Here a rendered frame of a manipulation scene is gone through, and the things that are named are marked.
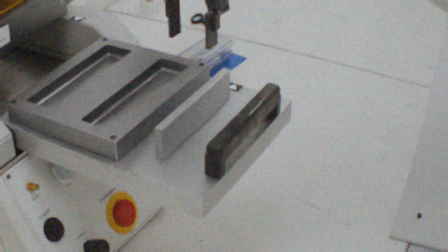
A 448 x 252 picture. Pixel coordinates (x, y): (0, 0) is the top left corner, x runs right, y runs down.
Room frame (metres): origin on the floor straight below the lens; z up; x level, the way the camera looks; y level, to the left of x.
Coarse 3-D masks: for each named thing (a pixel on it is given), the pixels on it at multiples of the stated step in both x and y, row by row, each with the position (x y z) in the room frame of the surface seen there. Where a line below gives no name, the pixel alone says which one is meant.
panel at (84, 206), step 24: (24, 168) 0.72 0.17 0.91; (24, 192) 0.70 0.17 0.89; (48, 192) 0.72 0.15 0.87; (72, 192) 0.75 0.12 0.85; (96, 192) 0.77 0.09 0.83; (120, 192) 0.80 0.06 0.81; (24, 216) 0.68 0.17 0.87; (48, 216) 0.70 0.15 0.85; (72, 216) 0.73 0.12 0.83; (96, 216) 0.75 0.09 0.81; (144, 216) 0.80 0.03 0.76; (48, 240) 0.68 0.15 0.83; (72, 240) 0.70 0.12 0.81; (120, 240) 0.75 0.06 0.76
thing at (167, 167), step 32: (192, 96) 0.72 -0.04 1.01; (224, 96) 0.76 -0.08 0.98; (160, 128) 0.65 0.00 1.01; (192, 128) 0.70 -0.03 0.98; (256, 128) 0.71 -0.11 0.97; (64, 160) 0.68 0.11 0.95; (96, 160) 0.66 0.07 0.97; (128, 160) 0.66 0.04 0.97; (160, 160) 0.65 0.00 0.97; (192, 160) 0.65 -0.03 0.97; (128, 192) 0.63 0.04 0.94; (160, 192) 0.61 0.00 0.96; (192, 192) 0.59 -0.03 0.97; (224, 192) 0.62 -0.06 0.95
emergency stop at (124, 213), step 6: (114, 204) 0.78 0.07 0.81; (120, 204) 0.78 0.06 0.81; (126, 204) 0.78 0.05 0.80; (132, 204) 0.79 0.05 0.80; (114, 210) 0.77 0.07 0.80; (120, 210) 0.77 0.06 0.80; (126, 210) 0.78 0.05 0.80; (132, 210) 0.78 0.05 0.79; (114, 216) 0.77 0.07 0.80; (120, 216) 0.77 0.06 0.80; (126, 216) 0.77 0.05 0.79; (132, 216) 0.78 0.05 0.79; (120, 222) 0.76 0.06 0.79; (126, 222) 0.77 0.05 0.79; (132, 222) 0.77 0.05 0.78
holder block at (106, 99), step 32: (64, 64) 0.84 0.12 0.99; (96, 64) 0.86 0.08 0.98; (128, 64) 0.83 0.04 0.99; (160, 64) 0.84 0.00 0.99; (192, 64) 0.82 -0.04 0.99; (32, 96) 0.76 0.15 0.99; (64, 96) 0.78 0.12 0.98; (96, 96) 0.75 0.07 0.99; (128, 96) 0.77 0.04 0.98; (160, 96) 0.74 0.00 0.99; (32, 128) 0.72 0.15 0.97; (64, 128) 0.69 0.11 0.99; (96, 128) 0.68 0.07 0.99; (128, 128) 0.68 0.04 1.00
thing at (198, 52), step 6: (198, 42) 1.28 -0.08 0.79; (204, 42) 1.28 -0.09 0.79; (222, 42) 1.28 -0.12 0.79; (228, 42) 1.28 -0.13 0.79; (192, 48) 1.26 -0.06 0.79; (198, 48) 1.26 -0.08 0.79; (204, 48) 1.25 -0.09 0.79; (216, 48) 1.25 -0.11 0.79; (180, 54) 1.23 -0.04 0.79; (186, 54) 1.23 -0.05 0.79; (192, 54) 1.23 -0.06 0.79; (198, 54) 1.23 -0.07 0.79; (204, 54) 1.23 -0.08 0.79; (210, 54) 1.23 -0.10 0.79; (198, 60) 1.21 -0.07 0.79; (204, 60) 1.21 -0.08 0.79
